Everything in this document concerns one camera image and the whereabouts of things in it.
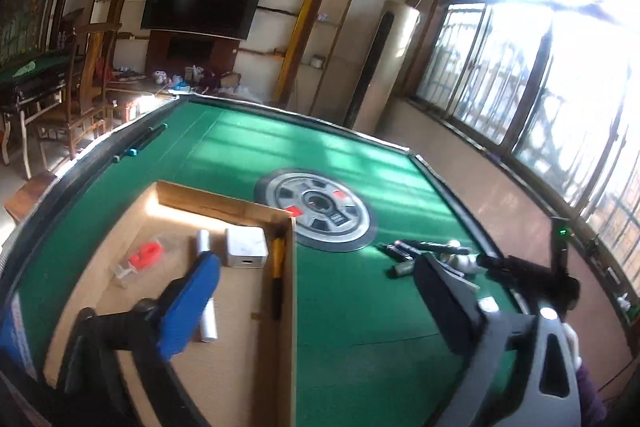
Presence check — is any white power adapter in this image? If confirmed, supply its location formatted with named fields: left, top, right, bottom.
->
left=223, top=227, right=270, bottom=269

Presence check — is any flat screen television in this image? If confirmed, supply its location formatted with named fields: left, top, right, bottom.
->
left=140, top=0, right=267, bottom=41

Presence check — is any person's right hand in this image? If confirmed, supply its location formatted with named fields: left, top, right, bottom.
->
left=562, top=324, right=584, bottom=374

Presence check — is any black pen with red mark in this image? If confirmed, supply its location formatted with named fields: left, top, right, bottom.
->
left=378, top=241, right=418, bottom=261

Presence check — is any green mahjong table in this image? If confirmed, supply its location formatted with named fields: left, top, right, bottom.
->
left=0, top=94, right=551, bottom=427

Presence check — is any wooden chair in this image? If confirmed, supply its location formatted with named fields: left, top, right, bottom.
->
left=30, top=23, right=124, bottom=160

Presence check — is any clear plastic piece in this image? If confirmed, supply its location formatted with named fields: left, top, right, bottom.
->
left=112, top=263, right=139, bottom=290

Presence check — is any person's right forearm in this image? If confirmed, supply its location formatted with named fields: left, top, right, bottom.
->
left=574, top=364, right=610, bottom=427

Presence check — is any wooden stool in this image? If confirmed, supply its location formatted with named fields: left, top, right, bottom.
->
left=4, top=169, right=57, bottom=226

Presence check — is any cluttered coffee table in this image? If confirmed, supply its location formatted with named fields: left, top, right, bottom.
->
left=102, top=67, right=182, bottom=124

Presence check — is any white spray bottle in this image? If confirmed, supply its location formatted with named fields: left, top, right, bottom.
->
left=446, top=238, right=477, bottom=276

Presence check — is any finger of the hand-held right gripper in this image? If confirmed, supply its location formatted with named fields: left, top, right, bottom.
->
left=475, top=253, right=538, bottom=283

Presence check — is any round table control panel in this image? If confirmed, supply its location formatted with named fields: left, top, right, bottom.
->
left=254, top=168, right=377, bottom=254

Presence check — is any cardboard box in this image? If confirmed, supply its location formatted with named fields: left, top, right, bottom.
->
left=42, top=180, right=298, bottom=427

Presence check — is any small green table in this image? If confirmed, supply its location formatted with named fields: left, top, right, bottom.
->
left=0, top=49, right=77, bottom=180

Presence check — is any standing air conditioner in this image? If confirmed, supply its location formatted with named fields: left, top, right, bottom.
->
left=345, top=0, right=422, bottom=134

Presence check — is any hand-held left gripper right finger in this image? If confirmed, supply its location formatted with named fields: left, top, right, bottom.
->
left=414, top=253, right=584, bottom=427

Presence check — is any red tape dispenser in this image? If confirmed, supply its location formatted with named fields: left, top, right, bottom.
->
left=128, top=241, right=164, bottom=269

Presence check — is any wooden wall unit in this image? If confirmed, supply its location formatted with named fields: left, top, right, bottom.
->
left=90, top=0, right=382, bottom=108

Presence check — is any large window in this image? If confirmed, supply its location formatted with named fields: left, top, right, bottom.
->
left=405, top=0, right=640, bottom=270

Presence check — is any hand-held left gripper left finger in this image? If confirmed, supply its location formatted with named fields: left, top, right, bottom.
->
left=55, top=252, right=222, bottom=427

